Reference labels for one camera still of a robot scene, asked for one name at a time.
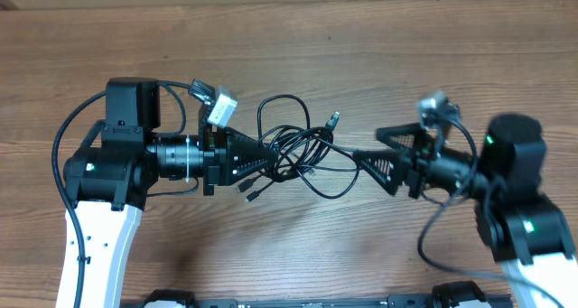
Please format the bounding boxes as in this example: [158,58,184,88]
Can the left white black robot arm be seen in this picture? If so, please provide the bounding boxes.
[51,77,277,307]

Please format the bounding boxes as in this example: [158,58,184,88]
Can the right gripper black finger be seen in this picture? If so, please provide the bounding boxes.
[352,150,408,195]
[376,123,427,151]

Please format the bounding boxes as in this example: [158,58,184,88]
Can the black usb cables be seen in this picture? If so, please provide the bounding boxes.
[234,94,362,204]

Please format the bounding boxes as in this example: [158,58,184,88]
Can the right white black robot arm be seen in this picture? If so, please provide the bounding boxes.
[352,113,577,307]

